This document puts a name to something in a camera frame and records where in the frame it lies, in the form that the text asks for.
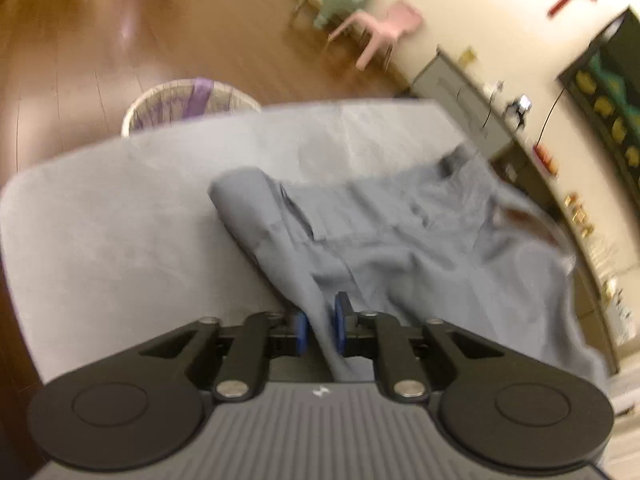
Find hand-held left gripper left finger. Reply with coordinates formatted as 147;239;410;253
137;310;309;404

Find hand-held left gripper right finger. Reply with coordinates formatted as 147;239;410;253
332;291;502;404

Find grey-blue pants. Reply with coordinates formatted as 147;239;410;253
207;142;612;386

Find long low sideboard cabinet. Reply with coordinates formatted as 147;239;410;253
410;45;623;376

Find purple cloth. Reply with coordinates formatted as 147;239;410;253
134;77;216;131

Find red fruit bowl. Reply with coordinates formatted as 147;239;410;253
532;144;561;177

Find group of orange jars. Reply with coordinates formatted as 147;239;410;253
564;192;596;238

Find white wicker laundry basket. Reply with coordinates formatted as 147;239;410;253
121;77;263;139

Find pink plastic chair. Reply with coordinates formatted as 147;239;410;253
327;1;423;71

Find black hanging cable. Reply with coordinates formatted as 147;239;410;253
536;85;567;147

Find dark wall hanging yellow figures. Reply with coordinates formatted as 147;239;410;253
557;7;640;201

